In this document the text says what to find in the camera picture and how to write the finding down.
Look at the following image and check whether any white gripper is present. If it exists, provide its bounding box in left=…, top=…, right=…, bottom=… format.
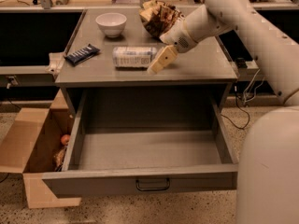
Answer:
left=147, top=19, right=197, bottom=75

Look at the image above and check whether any clear blue-label plastic bottle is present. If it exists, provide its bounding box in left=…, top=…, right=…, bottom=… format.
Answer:
left=112, top=47, right=157, bottom=68

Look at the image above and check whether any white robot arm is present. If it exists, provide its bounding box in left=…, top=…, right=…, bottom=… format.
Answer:
left=148, top=0, right=299, bottom=224

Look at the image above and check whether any grey open top drawer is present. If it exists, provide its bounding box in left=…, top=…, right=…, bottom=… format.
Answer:
left=43, top=87, right=238, bottom=197

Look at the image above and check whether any brown chip bag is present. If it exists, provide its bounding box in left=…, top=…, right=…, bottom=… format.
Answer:
left=139, top=0, right=184, bottom=38

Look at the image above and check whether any grey cabinet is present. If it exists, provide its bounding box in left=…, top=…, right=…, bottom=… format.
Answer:
left=55, top=7, right=239, bottom=117

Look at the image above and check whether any white ceramic bowl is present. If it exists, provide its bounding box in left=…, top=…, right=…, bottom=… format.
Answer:
left=95, top=12, right=127, bottom=38

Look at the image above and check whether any dark blue snack bar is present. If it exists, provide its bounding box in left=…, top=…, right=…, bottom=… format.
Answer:
left=64, top=44, right=100, bottom=66

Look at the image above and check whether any white cloth on shelf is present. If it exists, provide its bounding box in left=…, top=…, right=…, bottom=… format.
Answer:
left=45, top=52, right=64, bottom=77

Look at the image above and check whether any orange fruit in box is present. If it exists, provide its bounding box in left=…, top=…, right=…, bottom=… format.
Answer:
left=60, top=134, right=70, bottom=146

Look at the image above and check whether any cardboard box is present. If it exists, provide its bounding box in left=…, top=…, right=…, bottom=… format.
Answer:
left=0, top=92, right=81, bottom=209

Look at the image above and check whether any black drawer handle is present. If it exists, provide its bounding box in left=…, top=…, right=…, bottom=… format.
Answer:
left=135, top=178, right=170, bottom=192

